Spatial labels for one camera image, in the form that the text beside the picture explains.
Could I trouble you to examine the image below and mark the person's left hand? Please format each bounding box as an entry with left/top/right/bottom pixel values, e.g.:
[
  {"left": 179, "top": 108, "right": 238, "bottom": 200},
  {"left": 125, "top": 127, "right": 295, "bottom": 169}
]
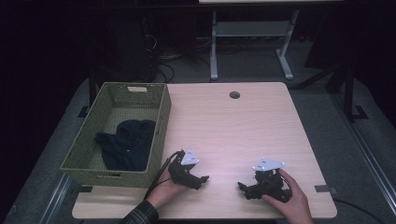
[{"left": 146, "top": 167, "right": 190, "bottom": 210}]

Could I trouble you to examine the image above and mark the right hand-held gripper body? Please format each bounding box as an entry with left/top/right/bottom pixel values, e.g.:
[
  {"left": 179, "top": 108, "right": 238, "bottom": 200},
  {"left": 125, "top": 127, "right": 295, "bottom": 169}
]
[{"left": 247, "top": 157, "right": 293, "bottom": 203}]

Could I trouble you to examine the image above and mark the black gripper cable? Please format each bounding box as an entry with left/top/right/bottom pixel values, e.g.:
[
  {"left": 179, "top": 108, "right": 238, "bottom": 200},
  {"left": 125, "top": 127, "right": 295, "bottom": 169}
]
[{"left": 143, "top": 149, "right": 185, "bottom": 201}]

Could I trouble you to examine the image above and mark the tangle of floor cables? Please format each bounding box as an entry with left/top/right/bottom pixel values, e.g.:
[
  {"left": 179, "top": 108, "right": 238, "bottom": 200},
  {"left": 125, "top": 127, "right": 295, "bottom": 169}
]
[{"left": 141, "top": 18, "right": 250, "bottom": 84}]

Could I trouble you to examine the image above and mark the grey tape piece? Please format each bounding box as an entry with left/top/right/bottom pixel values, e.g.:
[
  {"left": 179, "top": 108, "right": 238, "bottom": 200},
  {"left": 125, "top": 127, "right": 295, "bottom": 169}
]
[{"left": 314, "top": 184, "right": 338, "bottom": 194}]

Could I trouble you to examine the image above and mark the green woven basket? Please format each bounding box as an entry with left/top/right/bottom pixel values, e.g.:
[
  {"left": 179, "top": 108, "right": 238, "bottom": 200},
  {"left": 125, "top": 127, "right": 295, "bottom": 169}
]
[{"left": 59, "top": 81, "right": 173, "bottom": 189}]

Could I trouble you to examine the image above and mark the white metal table frame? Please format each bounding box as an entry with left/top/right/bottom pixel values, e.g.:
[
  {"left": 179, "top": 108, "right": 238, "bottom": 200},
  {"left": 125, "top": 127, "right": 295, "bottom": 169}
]
[{"left": 209, "top": 8, "right": 301, "bottom": 82}]

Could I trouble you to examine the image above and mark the black floor cable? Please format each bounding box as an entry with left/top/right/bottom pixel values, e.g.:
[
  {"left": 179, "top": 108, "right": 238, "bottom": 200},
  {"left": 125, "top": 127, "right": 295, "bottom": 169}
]
[{"left": 333, "top": 197, "right": 387, "bottom": 224}]

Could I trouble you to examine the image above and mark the black metal stand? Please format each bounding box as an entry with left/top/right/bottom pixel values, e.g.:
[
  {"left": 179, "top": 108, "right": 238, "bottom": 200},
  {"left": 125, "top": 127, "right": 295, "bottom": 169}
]
[{"left": 326, "top": 60, "right": 370, "bottom": 123}]

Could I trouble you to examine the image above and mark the person's right hand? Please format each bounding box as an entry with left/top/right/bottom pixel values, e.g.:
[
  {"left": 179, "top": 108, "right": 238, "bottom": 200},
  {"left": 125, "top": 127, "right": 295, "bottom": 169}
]
[{"left": 261, "top": 168, "right": 315, "bottom": 224}]

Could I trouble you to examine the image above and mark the dark cabinet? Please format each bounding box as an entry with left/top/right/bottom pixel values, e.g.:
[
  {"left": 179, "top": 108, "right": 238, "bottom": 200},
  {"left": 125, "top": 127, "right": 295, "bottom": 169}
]
[{"left": 88, "top": 8, "right": 158, "bottom": 83}]

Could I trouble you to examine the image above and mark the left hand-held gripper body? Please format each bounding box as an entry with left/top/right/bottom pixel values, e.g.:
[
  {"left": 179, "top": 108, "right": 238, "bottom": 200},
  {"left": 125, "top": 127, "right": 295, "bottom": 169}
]
[{"left": 168, "top": 147, "right": 204, "bottom": 191}]

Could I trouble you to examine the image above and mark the dark cloth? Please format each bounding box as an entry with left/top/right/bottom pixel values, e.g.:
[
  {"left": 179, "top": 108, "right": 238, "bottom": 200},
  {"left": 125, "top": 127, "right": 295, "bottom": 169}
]
[{"left": 94, "top": 119, "right": 157, "bottom": 173}]

